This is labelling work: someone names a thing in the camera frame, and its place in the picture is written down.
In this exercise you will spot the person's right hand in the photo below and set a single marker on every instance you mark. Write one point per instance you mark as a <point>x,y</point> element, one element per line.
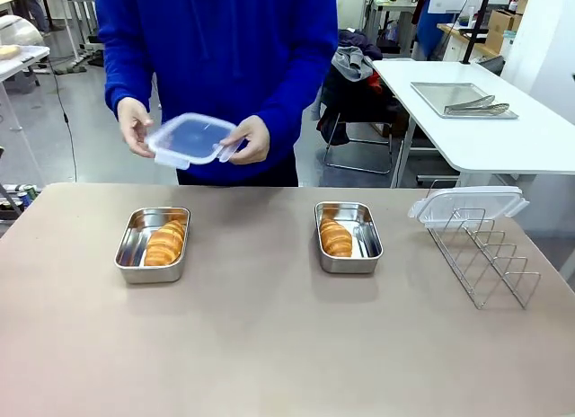
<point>135,129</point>

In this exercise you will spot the person's left hand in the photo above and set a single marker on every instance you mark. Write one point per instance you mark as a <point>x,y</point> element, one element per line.
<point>253,140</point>

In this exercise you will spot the clear plastic clip lid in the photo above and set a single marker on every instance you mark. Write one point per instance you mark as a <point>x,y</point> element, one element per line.
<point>193,138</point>
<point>471,201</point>

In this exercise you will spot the golden croissant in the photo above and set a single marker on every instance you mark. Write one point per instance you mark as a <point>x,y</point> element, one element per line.
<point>334,239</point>
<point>165,246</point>

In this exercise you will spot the perforated metal baking tray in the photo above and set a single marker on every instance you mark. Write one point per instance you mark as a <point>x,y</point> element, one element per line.
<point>449,95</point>

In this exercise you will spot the metal serving tongs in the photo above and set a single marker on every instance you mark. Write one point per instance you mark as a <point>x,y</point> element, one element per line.
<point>476,107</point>

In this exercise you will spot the person's left forearm blue sleeve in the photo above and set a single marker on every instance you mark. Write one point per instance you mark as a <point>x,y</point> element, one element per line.
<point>296,102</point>

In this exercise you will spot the person's right forearm blue sleeve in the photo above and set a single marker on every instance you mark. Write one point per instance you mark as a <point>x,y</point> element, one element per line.
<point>128,80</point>

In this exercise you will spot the beige bread loaf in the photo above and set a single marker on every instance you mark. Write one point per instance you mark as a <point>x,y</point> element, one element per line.
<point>9,52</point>

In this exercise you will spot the person torso in blue sweater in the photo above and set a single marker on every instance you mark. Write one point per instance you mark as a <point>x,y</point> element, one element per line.
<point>215,53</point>

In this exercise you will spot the chair with piled clothes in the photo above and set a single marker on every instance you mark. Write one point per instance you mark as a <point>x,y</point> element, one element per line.
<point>355,89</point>

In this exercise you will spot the white background desk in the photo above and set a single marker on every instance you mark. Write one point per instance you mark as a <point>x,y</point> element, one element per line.
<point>76,12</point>

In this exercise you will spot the white table with loaf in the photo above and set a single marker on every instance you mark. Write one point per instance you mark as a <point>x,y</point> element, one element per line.
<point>22,62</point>

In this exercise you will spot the rectangular stainless steel container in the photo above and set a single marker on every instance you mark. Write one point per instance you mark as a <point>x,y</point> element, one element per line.
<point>130,273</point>
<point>373,255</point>

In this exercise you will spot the clear plastic dome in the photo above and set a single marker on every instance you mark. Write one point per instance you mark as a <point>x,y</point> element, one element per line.
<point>22,30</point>

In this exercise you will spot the white desk with equipment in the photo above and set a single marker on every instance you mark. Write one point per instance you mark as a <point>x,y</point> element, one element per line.
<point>386,12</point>

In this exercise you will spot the wooden workbench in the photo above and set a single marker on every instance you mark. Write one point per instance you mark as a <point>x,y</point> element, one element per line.
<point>453,35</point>

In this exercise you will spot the black stand pole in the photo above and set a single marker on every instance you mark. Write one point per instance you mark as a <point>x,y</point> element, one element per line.
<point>471,30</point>

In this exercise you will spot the cardboard box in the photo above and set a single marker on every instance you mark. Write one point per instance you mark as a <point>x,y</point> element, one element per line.
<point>503,28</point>

